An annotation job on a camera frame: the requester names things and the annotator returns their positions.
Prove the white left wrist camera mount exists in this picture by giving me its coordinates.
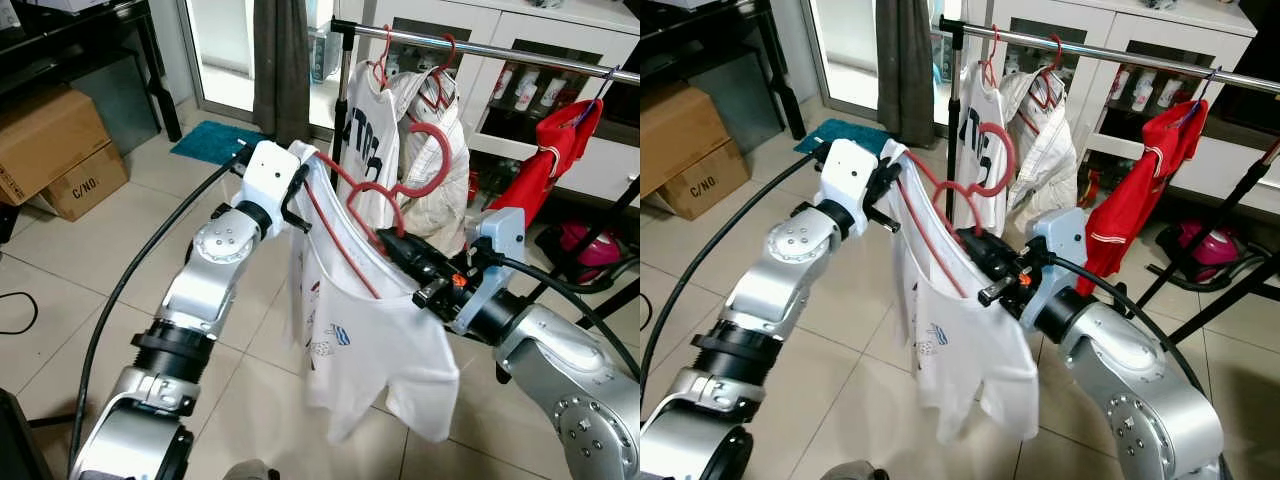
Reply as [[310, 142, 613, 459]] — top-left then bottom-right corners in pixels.
[[815, 138, 883, 238], [240, 140, 303, 238]]

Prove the cream garment red trim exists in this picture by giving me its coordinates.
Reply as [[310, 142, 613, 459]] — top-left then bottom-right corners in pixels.
[[395, 68, 473, 256], [1000, 68, 1081, 238]]

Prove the pink black vacuum cleaner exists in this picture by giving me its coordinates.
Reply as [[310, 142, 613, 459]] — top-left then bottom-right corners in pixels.
[[538, 218, 623, 291], [1158, 218, 1253, 291]]

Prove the white framed glass door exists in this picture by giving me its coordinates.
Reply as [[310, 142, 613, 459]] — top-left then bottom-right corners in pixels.
[[805, 0, 946, 126], [180, 0, 336, 131]]

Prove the large plain cardboard box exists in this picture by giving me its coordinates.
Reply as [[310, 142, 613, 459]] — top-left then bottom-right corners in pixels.
[[0, 85, 113, 208], [640, 82, 718, 201]]

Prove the chrome clothes rail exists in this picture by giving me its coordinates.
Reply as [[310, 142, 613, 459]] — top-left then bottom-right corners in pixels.
[[940, 15, 1280, 96], [330, 18, 641, 86]]

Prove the teal floor mat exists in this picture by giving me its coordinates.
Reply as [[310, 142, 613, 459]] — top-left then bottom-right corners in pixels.
[[793, 117, 863, 158], [168, 120, 269, 168]]

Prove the red plastic hanger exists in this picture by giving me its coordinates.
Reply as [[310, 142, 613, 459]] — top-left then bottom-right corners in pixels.
[[300, 120, 453, 301], [978, 25, 1001, 91], [428, 33, 459, 83], [900, 120, 1017, 301], [370, 25, 394, 89], [1038, 33, 1067, 81]]

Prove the red shirt white trim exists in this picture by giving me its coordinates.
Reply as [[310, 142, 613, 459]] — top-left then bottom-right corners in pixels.
[[488, 98, 606, 241], [1076, 100, 1211, 298]]

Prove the dark grey curtain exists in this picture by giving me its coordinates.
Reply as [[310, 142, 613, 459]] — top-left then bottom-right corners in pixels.
[[873, 0, 938, 149], [250, 0, 313, 149]]

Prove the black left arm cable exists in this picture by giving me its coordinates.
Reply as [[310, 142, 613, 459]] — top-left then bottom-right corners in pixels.
[[66, 148, 251, 476], [640, 143, 833, 401]]

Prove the cardboard box black print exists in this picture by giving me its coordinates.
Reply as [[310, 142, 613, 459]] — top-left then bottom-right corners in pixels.
[[38, 140, 131, 223], [655, 138, 753, 223]]

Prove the black desk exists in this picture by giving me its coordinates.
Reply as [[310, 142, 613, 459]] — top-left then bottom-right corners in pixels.
[[0, 0, 185, 143], [640, 0, 809, 143]]

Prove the white shirt black lettering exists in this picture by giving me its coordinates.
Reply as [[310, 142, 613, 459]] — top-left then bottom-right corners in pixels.
[[348, 60, 408, 233], [955, 62, 1013, 236]]

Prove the grey robot leg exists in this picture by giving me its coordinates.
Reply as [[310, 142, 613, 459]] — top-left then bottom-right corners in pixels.
[[222, 458, 283, 480], [818, 460, 881, 480]]

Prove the thin black floor cable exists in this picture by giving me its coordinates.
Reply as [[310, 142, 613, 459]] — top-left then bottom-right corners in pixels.
[[0, 290, 39, 336]]

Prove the white T-shirt small print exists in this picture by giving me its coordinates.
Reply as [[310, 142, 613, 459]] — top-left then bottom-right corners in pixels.
[[288, 140, 463, 446], [885, 140, 1043, 446]]

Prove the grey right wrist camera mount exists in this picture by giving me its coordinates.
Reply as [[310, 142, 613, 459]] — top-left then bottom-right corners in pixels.
[[1018, 208, 1093, 323], [452, 208, 528, 336]]

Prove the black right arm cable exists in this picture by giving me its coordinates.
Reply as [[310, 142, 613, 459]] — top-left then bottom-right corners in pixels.
[[1045, 250, 1219, 401], [480, 248, 641, 383]]

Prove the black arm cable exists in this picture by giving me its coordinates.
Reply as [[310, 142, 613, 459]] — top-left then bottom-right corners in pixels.
[[1045, 250, 1219, 401], [480, 248, 641, 383], [66, 148, 251, 476], [640, 143, 833, 401]]

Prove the black rack upright pole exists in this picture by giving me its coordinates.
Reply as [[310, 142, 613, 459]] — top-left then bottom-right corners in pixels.
[[940, 18, 968, 196], [330, 20, 358, 196]]

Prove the blue wire hanger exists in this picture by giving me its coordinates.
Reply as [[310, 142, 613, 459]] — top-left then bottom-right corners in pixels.
[[1172, 68, 1223, 129], [568, 65, 623, 129]]

